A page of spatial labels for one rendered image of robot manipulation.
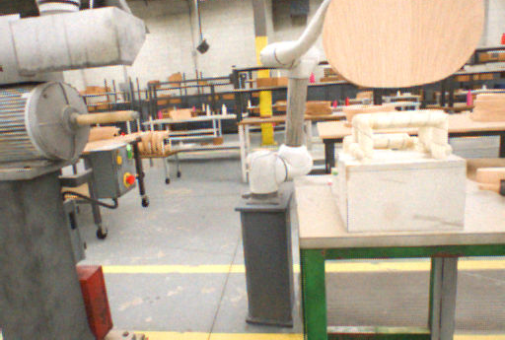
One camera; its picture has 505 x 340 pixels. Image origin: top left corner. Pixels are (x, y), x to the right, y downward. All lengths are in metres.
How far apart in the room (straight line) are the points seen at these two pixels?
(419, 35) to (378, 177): 0.34
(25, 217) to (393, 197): 1.09
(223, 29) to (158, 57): 2.69
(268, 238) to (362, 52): 1.18
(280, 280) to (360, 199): 1.12
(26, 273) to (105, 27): 0.84
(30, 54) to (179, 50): 11.71
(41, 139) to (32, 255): 0.41
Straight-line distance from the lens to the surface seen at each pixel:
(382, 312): 2.15
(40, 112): 1.09
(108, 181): 1.37
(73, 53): 0.96
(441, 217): 0.89
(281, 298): 1.92
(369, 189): 0.81
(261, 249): 1.78
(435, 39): 0.87
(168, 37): 12.86
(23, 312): 1.42
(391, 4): 0.85
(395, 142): 0.98
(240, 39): 12.19
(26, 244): 1.27
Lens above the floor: 1.29
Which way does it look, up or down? 11 degrees down
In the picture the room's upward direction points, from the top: 5 degrees counter-clockwise
